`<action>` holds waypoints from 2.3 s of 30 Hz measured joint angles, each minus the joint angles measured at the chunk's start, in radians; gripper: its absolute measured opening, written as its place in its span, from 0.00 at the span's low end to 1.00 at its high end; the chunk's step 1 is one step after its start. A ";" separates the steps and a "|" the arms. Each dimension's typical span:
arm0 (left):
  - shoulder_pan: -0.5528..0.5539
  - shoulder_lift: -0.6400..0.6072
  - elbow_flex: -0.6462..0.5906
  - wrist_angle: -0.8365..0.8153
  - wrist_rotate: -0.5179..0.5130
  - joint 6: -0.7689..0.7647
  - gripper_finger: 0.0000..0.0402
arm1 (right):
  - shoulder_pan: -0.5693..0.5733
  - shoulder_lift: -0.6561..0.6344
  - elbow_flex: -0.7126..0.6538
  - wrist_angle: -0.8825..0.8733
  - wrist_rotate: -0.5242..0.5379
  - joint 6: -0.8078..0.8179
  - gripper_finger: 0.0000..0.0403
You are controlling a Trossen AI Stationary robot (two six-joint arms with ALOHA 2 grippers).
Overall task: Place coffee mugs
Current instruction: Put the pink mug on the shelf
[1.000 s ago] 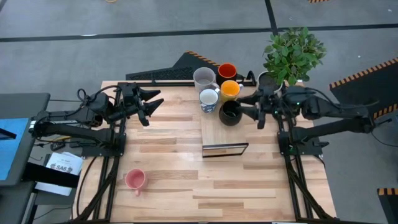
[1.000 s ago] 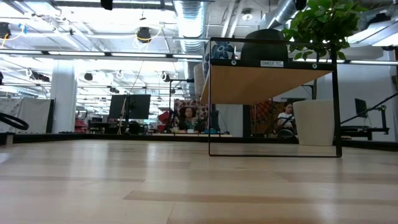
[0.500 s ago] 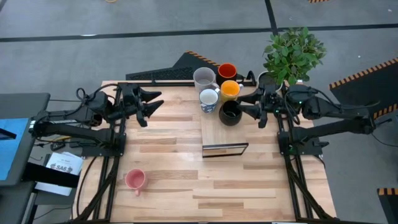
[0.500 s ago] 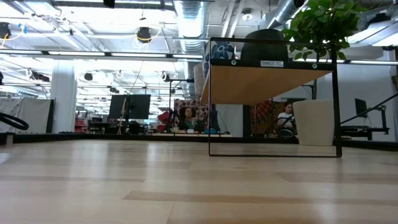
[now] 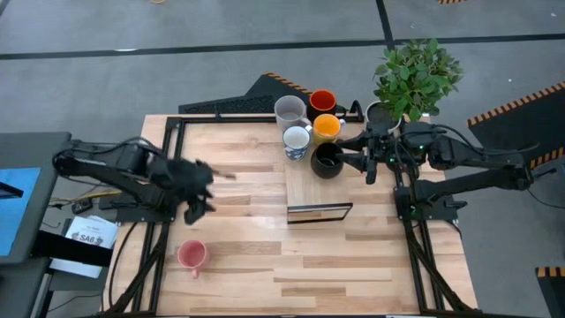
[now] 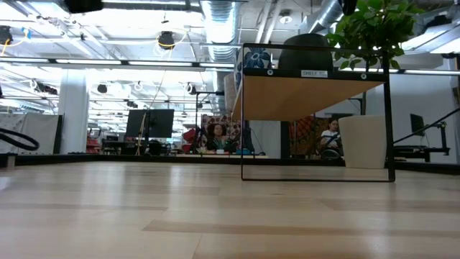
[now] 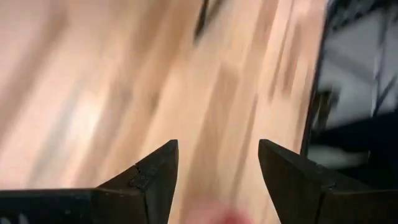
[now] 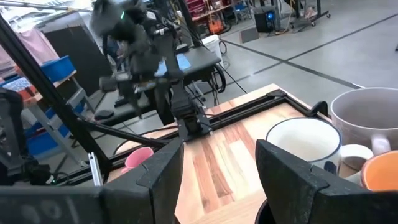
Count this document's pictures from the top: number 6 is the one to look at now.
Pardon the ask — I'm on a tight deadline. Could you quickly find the white blue floral mug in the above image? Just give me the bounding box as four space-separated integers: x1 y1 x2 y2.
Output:
234 47 272 91

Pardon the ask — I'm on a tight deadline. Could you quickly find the matte black mug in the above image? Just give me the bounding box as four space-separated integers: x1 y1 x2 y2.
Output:
277 33 334 71

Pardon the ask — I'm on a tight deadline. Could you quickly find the patterned fabric panel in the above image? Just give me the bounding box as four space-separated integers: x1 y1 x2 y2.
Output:
201 114 242 145
289 115 326 155

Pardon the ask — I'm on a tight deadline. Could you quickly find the person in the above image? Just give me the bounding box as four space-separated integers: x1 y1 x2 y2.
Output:
319 118 342 159
205 123 234 152

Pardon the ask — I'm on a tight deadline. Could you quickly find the large black monitor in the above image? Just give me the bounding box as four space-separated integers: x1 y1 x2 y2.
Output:
125 109 175 140

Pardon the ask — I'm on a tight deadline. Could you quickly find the white shelf label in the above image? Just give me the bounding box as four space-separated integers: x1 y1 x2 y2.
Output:
300 69 328 78

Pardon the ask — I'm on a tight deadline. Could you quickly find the black round ceiling fixture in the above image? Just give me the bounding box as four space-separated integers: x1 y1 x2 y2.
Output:
157 31 176 50

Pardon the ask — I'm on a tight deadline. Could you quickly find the white plant pot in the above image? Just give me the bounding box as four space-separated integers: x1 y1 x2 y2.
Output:
337 114 387 170

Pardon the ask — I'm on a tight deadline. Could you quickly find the green potted tree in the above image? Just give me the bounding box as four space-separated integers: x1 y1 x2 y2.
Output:
325 0 426 71

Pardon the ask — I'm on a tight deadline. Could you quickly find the small black monitor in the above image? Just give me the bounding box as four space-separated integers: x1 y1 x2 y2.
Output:
410 113 425 137

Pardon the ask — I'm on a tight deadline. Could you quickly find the white partition panel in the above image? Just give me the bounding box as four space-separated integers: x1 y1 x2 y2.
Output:
0 113 64 155

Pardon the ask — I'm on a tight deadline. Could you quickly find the wooden shelf black metal frame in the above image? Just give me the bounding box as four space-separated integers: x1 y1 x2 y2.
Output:
231 42 396 183

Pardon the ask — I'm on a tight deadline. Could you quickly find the black aluminium rig frame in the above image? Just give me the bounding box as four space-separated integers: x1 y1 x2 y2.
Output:
0 55 460 176

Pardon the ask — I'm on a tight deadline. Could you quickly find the black cable loop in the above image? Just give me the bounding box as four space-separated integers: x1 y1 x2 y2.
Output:
0 127 40 152

